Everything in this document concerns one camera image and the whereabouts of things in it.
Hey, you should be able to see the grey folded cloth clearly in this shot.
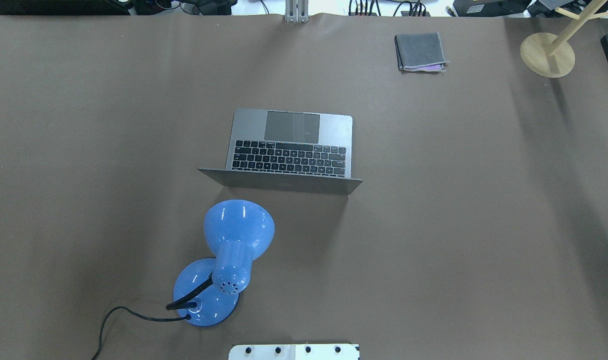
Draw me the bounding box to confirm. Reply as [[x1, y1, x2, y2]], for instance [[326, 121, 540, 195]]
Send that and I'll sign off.
[[394, 32, 449, 73]]

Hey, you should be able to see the wooden stand with round base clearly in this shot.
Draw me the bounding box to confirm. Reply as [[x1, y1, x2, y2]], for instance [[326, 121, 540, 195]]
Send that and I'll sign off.
[[519, 0, 608, 78]]

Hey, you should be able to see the aluminium frame post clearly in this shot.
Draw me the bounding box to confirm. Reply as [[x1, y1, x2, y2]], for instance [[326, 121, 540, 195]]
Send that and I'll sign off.
[[285, 0, 309, 24]]

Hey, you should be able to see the grey laptop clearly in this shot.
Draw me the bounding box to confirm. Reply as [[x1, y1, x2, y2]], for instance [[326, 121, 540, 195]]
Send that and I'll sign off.
[[199, 108, 362, 196]]

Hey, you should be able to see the black lamp power cable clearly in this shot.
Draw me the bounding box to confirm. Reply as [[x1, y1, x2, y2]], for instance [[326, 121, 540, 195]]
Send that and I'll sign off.
[[91, 306, 192, 360]]

